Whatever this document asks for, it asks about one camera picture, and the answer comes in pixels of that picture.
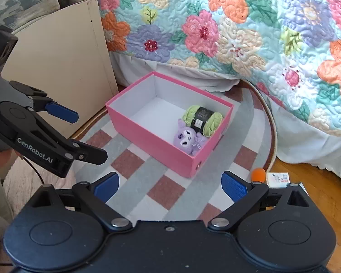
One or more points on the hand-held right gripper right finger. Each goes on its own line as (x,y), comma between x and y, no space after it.
(234,186)

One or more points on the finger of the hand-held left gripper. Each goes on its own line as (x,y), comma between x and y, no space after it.
(85,153)
(61,112)

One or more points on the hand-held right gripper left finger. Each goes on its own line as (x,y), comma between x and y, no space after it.
(108,186)

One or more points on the orange makeup sponge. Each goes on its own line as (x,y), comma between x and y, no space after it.
(258,174)

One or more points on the white tissue pack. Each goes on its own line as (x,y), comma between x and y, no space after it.
(277,179)

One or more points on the pink cardboard box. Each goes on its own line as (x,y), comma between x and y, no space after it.
(147,136)

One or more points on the green yarn ball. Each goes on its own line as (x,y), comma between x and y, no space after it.
(213,122)

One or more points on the purple plush toy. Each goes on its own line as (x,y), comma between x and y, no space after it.
(184,139)

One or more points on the blue wet wipes pack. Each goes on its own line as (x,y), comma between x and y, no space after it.
(303,186)

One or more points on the person's left hand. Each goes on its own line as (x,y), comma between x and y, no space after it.
(1,162)

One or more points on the checked round rug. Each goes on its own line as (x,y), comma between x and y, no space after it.
(159,182)

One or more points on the beige wooden cabinet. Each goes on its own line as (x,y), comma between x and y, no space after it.
(59,57)

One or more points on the floral quilt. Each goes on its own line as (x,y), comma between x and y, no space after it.
(244,34)

